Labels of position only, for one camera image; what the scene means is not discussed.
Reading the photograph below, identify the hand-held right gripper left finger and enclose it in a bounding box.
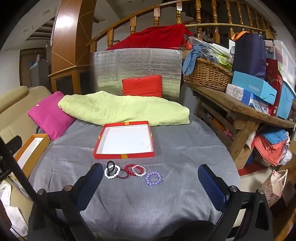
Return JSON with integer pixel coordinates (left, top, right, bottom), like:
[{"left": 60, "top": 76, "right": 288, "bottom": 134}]
[{"left": 28, "top": 163, "right": 104, "bottom": 241}]

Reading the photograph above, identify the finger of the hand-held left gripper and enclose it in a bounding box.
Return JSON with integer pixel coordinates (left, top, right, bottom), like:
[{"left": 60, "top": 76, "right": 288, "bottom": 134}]
[{"left": 6, "top": 136, "right": 23, "bottom": 151}]

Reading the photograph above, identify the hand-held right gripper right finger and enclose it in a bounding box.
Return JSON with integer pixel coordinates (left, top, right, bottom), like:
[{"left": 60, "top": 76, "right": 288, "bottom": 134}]
[{"left": 198, "top": 164, "right": 275, "bottom": 241}]

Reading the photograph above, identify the red bead bracelet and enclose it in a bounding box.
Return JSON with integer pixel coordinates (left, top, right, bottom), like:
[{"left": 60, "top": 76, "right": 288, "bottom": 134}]
[{"left": 124, "top": 164, "right": 137, "bottom": 176}]

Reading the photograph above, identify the pink and white bead bracelet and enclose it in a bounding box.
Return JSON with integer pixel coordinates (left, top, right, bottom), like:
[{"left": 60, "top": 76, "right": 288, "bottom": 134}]
[{"left": 132, "top": 164, "right": 147, "bottom": 177}]

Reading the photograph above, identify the red shallow box tray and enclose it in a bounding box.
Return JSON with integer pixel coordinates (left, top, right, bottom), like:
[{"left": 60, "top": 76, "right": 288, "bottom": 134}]
[{"left": 93, "top": 121, "right": 155, "bottom": 159}]

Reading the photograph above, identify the purple bead bracelet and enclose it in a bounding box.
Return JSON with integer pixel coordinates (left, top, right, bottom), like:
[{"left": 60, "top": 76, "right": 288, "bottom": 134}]
[{"left": 145, "top": 171, "right": 163, "bottom": 187}]

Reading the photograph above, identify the white cloth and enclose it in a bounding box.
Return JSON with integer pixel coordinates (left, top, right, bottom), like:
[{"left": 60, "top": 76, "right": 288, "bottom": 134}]
[{"left": 0, "top": 181, "right": 28, "bottom": 237}]

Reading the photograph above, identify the beige sofa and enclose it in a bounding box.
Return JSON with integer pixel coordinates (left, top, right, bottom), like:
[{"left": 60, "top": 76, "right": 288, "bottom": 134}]
[{"left": 0, "top": 86, "right": 52, "bottom": 209}]

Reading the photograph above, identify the pink pillow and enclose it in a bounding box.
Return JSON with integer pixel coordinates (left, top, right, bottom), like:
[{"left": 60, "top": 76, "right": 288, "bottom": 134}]
[{"left": 28, "top": 91, "right": 77, "bottom": 141}]

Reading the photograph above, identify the floral paper gift bag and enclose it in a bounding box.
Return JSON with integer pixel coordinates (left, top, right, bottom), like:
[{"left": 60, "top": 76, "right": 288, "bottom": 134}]
[{"left": 261, "top": 170, "right": 288, "bottom": 208}]

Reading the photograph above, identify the stack of folded cloths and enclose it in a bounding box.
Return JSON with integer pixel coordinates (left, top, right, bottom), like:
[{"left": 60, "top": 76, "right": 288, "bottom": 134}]
[{"left": 254, "top": 128, "right": 289, "bottom": 167}]

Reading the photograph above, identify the grey cabinet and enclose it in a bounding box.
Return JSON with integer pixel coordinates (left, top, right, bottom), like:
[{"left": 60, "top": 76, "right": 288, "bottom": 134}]
[{"left": 30, "top": 59, "right": 52, "bottom": 88}]

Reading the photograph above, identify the wooden bench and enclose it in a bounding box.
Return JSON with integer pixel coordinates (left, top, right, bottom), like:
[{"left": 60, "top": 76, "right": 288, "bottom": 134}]
[{"left": 185, "top": 82, "right": 296, "bottom": 171}]

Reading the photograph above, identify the light green blanket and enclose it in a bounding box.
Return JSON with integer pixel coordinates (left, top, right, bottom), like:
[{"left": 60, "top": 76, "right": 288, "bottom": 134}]
[{"left": 58, "top": 91, "right": 190, "bottom": 127}]

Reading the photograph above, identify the white patterned box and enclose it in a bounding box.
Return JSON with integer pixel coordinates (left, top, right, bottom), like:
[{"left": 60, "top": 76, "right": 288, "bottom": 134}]
[{"left": 225, "top": 83, "right": 270, "bottom": 114}]

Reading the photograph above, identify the blue cardboard box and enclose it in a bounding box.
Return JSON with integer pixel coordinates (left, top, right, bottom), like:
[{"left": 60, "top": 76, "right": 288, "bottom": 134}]
[{"left": 232, "top": 71, "right": 277, "bottom": 105}]

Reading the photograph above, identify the red pillow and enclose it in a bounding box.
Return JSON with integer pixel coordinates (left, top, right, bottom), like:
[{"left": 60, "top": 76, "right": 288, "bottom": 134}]
[{"left": 122, "top": 75, "right": 163, "bottom": 98}]

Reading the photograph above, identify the wicker basket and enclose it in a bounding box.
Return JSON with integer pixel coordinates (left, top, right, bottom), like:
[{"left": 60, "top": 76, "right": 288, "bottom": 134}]
[{"left": 183, "top": 58, "right": 233, "bottom": 93}]

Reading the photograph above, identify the blue plastic bin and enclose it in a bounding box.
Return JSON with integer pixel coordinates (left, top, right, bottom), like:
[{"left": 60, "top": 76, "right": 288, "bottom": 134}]
[{"left": 276, "top": 81, "right": 296, "bottom": 120}]

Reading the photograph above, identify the wooden curved cabinet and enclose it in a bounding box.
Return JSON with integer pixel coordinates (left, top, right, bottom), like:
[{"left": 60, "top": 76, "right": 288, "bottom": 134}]
[{"left": 48, "top": 0, "right": 97, "bottom": 93}]

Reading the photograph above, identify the red bag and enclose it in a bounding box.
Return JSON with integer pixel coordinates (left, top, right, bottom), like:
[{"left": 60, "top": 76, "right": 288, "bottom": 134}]
[{"left": 265, "top": 58, "right": 284, "bottom": 116}]

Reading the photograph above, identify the silver foil insulation panel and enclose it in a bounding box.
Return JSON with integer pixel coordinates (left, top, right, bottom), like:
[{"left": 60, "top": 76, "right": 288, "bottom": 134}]
[{"left": 89, "top": 48, "right": 183, "bottom": 102}]

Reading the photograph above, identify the blue cloth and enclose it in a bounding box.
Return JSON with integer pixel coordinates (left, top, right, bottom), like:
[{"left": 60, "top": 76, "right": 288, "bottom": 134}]
[{"left": 182, "top": 44, "right": 218, "bottom": 75}]

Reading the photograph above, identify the navy bag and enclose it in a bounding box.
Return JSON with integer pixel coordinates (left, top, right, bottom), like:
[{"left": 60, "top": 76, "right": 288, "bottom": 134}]
[{"left": 232, "top": 32, "right": 267, "bottom": 79}]

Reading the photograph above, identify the clear plastic storage box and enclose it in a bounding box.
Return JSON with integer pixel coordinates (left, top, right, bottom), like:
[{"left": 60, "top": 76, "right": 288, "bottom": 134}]
[{"left": 264, "top": 39, "right": 296, "bottom": 91}]

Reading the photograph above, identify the red cloth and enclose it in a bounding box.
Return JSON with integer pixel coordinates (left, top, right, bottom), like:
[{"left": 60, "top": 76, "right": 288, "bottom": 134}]
[{"left": 105, "top": 24, "right": 189, "bottom": 51}]

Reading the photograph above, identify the wooden stair railing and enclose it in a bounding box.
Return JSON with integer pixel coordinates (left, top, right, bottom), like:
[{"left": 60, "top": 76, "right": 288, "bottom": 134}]
[{"left": 87, "top": 0, "right": 277, "bottom": 52}]

